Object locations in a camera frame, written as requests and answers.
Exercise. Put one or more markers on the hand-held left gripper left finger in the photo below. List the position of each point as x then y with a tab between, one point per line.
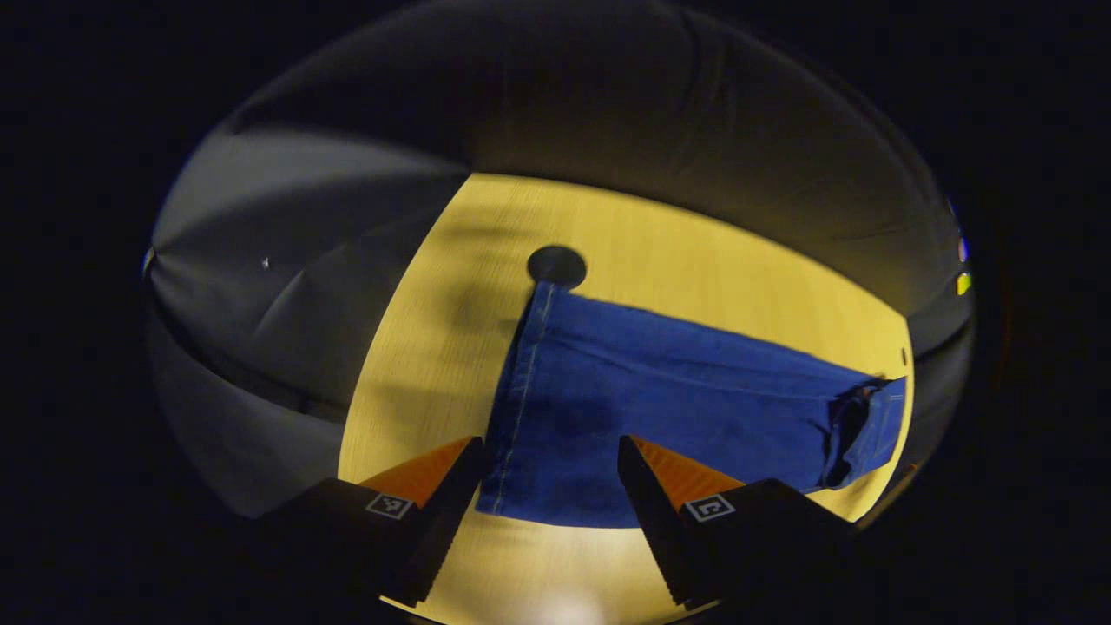
443	529

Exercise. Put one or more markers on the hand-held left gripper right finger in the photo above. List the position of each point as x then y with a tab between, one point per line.
660	529

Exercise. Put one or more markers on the blue denim jeans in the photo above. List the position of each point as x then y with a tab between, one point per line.
660	391

